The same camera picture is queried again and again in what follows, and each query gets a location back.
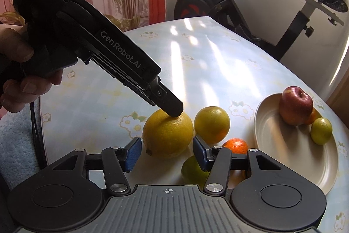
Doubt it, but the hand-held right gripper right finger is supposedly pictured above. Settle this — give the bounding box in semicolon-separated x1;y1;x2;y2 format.
192;136;282;194

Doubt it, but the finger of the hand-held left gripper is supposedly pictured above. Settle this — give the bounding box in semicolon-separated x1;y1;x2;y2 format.
151;77;184;117

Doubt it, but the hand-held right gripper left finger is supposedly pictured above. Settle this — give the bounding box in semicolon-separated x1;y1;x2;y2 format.
50;137;143;194

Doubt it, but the yellow lemon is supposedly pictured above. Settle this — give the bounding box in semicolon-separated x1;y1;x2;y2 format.
142;108;195;159

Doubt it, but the beige round plate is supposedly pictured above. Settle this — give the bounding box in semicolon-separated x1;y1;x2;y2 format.
254;93;339;195

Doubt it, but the red apple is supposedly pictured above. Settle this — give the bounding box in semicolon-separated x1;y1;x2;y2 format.
279;86;314;126

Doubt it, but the small orange tangerine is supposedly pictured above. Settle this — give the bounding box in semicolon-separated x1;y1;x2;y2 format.
222;138;249;155
304;109;322;126

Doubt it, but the small yellow-green lime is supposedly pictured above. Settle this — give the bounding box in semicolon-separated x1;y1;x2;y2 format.
310;117;333;145

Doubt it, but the person's left hand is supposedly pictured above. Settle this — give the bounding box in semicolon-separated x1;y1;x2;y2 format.
0;25;64;114

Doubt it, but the green citrus with orange patch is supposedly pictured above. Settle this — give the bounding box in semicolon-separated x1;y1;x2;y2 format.
181;155;210;185

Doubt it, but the yellow-green orange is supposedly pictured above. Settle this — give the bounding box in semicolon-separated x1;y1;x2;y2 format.
193;106;231;145

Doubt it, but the light blue fluffy cloth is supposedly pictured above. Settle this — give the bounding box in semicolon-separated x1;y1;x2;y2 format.
0;110;45;179

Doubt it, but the wooden cabinet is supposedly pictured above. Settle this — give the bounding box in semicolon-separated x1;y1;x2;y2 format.
326;58;349;113

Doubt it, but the black cable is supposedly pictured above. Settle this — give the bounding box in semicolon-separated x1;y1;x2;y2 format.
29;100;45;165

